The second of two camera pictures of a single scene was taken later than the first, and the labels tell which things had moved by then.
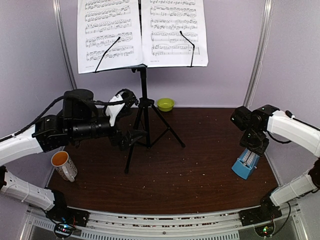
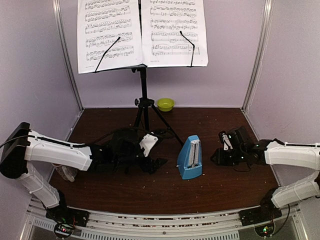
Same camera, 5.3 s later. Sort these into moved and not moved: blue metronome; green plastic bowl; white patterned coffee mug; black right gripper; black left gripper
Moved: black right gripper; black left gripper; blue metronome
Not moved: white patterned coffee mug; green plastic bowl
